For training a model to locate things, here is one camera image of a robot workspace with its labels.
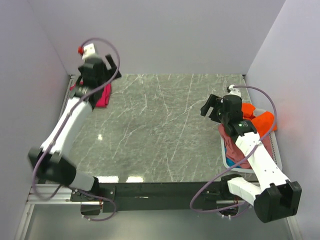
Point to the salmon pink t shirt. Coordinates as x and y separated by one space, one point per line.
233 152

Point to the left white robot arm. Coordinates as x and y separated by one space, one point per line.
50 161

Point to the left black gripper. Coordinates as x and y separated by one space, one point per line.
111 65

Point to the orange t shirt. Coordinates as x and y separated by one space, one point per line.
260 118

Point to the white plastic laundry basket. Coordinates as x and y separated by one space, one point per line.
245 167

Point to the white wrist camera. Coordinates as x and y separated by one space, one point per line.
233 90
87 51

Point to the magenta t shirt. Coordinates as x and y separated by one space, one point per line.
99 99

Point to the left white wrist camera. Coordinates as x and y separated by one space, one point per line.
87 51

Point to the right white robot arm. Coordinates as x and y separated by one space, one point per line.
275 197

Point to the blue t shirt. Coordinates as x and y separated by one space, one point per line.
229 161

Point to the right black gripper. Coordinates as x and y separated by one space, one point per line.
214 101

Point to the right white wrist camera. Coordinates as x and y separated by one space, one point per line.
233 90

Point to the aluminium frame rail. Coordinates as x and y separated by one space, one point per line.
60 219

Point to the black base beam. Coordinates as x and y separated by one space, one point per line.
143 196

